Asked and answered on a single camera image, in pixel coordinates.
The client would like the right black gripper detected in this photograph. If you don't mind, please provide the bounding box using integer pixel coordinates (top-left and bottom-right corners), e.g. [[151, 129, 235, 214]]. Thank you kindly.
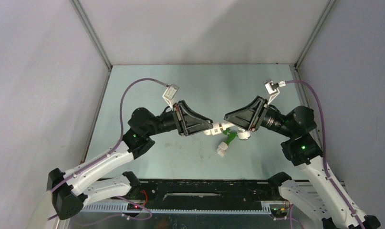
[[224, 95, 295, 138]]

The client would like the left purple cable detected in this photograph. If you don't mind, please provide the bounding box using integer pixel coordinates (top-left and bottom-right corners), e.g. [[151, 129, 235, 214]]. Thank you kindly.
[[47, 78, 171, 227]]

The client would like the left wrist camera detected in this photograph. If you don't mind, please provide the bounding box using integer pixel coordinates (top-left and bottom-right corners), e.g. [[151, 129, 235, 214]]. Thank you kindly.
[[162, 84, 179, 108]]

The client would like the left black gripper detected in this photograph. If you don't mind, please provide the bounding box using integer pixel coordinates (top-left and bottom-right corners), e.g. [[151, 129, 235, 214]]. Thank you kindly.
[[145, 100, 212, 136]]

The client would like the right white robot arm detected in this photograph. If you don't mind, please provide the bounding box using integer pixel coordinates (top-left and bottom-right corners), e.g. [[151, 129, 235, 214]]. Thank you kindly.
[[224, 96, 381, 229]]

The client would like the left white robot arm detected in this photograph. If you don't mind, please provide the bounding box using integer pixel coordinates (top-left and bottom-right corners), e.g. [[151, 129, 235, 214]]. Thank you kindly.
[[47, 100, 213, 220]]

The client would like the white plastic faucet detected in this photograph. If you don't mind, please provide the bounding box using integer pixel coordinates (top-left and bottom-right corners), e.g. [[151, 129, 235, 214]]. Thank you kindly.
[[219, 122, 251, 141]]

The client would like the white elbow fitting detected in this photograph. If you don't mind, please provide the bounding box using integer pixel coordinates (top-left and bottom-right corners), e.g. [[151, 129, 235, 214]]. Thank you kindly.
[[203, 122, 222, 135], [216, 142, 229, 157]]

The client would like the green plastic faucet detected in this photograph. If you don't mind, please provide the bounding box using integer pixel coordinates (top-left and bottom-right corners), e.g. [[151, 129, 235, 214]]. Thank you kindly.
[[222, 128, 238, 145]]

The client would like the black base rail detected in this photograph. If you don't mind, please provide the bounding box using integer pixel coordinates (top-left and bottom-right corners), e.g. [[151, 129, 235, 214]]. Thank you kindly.
[[125, 172, 291, 212]]

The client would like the grey cable duct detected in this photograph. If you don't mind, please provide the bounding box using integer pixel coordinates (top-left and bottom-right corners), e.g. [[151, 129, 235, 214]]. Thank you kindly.
[[82, 202, 272, 216]]

